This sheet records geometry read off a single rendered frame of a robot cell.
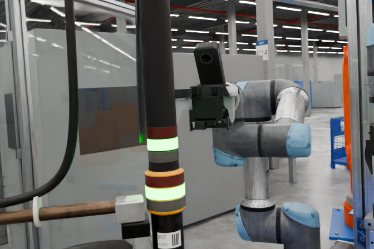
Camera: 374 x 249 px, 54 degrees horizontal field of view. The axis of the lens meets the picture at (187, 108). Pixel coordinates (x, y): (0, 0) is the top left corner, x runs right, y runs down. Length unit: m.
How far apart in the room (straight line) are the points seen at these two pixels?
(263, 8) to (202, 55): 6.78
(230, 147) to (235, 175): 4.15
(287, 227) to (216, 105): 0.68
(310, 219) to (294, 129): 0.49
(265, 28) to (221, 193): 3.68
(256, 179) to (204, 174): 3.39
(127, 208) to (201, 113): 0.30
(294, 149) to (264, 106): 0.39
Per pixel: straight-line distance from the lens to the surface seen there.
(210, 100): 0.65
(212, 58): 0.67
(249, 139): 0.82
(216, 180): 4.74
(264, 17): 7.40
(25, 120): 1.18
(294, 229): 1.24
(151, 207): 0.41
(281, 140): 0.81
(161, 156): 0.39
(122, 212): 0.40
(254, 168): 1.22
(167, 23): 0.40
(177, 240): 0.42
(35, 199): 0.42
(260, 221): 1.25
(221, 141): 0.83
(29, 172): 1.20
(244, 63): 5.04
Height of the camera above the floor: 1.67
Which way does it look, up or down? 3 degrees down
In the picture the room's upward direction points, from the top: 3 degrees counter-clockwise
